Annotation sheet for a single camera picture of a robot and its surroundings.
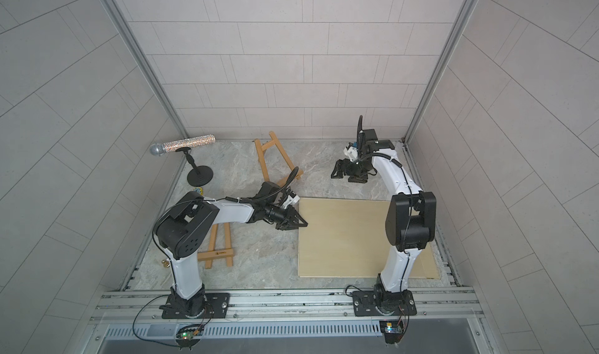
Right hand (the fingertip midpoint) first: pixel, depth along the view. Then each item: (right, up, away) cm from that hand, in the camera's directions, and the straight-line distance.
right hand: (341, 173), depth 88 cm
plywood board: (+1, -22, -7) cm, 23 cm away
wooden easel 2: (-31, +10, -1) cm, 32 cm away
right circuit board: (+13, -45, -20) cm, 51 cm away
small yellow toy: (-58, -8, +8) cm, 59 cm away
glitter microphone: (-66, +9, -7) cm, 67 cm away
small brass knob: (-61, -30, -10) cm, 68 cm away
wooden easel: (-44, -26, -12) cm, 53 cm away
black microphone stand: (-61, -2, +13) cm, 63 cm away
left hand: (-13, -19, -3) cm, 23 cm away
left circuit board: (-45, -43, -25) cm, 67 cm away
